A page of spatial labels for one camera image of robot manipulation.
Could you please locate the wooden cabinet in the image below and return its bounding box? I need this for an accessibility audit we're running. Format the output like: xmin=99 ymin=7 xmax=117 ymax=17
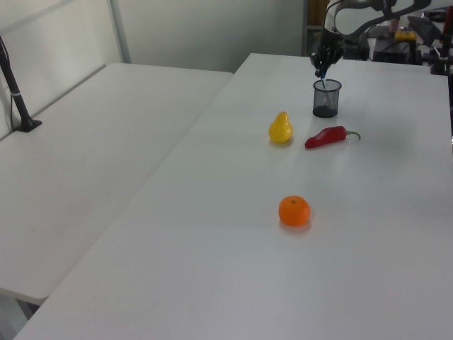
xmin=306 ymin=0 xmax=331 ymax=27

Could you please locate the black mesh pen cup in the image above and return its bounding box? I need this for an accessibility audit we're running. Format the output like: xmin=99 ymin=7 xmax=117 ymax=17
xmin=312 ymin=79 xmax=343 ymax=118

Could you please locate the yellow pear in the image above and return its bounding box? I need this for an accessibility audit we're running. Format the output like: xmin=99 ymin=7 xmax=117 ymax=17
xmin=268 ymin=111 xmax=294 ymax=145

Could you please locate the white side table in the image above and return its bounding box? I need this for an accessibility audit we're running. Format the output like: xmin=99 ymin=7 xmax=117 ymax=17
xmin=0 ymin=62 xmax=234 ymax=305

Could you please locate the black clamp stand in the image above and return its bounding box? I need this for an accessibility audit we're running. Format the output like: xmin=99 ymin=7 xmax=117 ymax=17
xmin=429 ymin=6 xmax=453 ymax=76

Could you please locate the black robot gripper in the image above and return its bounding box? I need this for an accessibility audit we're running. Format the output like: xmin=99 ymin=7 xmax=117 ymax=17
xmin=309 ymin=30 xmax=346 ymax=78

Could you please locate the black camera pole with base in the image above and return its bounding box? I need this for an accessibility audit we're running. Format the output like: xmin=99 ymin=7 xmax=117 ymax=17
xmin=0 ymin=35 xmax=42 ymax=133

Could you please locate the red chili pepper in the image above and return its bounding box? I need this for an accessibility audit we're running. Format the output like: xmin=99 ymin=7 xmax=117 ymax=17
xmin=304 ymin=125 xmax=362 ymax=149

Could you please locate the white marker pen blue cap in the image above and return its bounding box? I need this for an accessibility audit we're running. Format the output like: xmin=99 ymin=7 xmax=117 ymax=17
xmin=316 ymin=69 xmax=329 ymax=94

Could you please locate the white partition frame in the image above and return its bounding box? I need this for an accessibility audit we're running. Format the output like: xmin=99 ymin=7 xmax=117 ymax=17
xmin=0 ymin=0 xmax=132 ymax=142

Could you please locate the orange fruit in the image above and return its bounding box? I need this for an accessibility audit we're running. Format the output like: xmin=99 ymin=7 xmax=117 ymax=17
xmin=278 ymin=195 xmax=311 ymax=227

